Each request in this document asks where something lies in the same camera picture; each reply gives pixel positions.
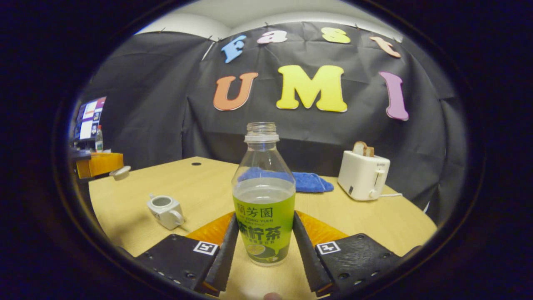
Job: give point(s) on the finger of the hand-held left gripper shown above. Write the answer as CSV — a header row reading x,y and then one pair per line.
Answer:
x,y
102,163
80,154

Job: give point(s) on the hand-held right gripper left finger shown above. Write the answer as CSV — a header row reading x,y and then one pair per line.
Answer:
x,y
222,258

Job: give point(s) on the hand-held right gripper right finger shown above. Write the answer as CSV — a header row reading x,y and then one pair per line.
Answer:
x,y
306,258

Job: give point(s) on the white teacup lid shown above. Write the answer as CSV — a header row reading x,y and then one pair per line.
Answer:
x,y
120,172

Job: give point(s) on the green label water bottle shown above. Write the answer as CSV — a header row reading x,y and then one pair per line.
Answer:
x,y
264,216

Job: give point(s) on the white teacup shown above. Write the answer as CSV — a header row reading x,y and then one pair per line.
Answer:
x,y
166,214

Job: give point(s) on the red cap plastic bottle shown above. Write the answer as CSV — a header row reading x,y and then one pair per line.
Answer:
x,y
99,141

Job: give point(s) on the computer monitor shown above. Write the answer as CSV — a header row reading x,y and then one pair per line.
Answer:
x,y
89,118

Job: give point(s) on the blue towel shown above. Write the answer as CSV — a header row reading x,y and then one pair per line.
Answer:
x,y
310,182

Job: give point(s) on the black backdrop cloth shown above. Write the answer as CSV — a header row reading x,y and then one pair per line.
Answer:
x,y
166,104

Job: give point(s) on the white toaster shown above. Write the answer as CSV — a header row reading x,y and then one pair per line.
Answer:
x,y
362,177

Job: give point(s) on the toast slice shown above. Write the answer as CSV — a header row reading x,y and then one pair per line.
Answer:
x,y
362,148

